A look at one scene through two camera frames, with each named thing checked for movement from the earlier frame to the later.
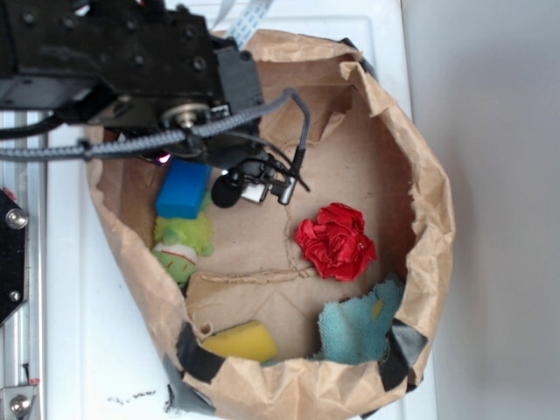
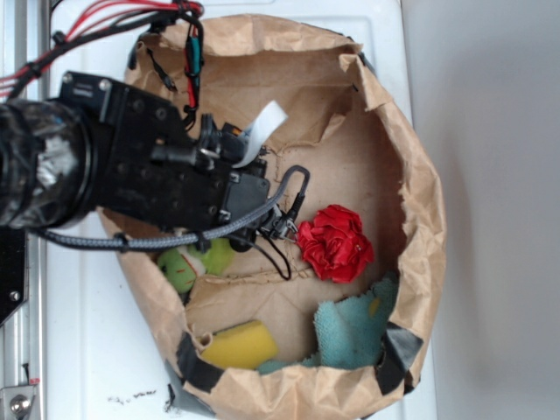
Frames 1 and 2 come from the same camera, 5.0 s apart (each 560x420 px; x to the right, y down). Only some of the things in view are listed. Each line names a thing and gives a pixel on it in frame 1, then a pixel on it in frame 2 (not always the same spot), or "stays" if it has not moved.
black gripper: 249,172 to 149,171
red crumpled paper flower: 335,242 stays
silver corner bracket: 16,402 stays
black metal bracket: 13,255 stays
